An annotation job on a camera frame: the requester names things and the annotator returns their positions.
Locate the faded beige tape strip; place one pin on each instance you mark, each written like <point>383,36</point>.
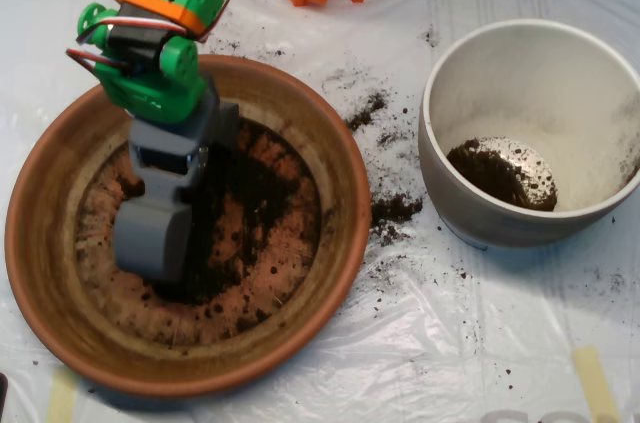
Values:
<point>62,398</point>

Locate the large spilled soil clump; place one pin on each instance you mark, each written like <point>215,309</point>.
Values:
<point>392,208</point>

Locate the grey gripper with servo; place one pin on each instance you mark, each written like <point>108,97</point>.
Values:
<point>162,163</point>

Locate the long beige tape strip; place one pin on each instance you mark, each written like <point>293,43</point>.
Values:
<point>595,383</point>

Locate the dark object at edge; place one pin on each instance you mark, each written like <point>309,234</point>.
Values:
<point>3,393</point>

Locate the dark soil pile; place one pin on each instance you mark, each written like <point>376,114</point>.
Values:
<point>210,288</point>

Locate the terracotta saucer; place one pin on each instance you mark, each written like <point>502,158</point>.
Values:
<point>50,243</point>

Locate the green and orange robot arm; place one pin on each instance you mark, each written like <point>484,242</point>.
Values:
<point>150,98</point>

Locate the white ceramic pot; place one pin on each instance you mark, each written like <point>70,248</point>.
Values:
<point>475,228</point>

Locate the clear plastic sheet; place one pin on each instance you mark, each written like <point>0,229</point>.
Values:
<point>450,333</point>

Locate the small spilled soil clump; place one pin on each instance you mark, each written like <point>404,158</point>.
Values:
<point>362,118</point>

